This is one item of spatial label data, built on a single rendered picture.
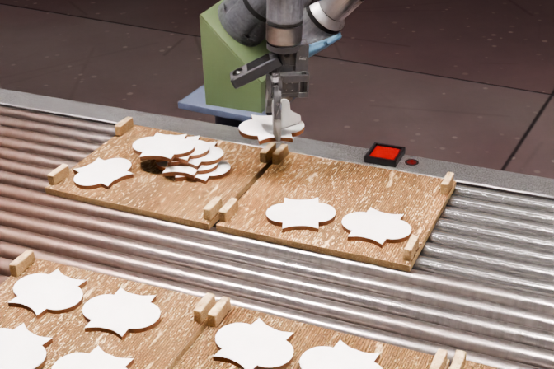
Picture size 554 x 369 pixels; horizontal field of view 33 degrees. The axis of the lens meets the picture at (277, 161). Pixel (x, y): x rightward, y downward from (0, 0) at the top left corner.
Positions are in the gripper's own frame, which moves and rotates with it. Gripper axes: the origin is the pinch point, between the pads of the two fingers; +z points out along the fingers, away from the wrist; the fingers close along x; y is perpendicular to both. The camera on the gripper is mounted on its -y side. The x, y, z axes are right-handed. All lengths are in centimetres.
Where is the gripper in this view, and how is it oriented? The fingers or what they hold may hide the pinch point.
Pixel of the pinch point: (271, 128)
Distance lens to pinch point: 206.1
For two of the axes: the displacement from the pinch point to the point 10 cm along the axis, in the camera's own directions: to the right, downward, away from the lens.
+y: 9.9, -0.5, 1.5
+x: -1.6, -4.9, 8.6
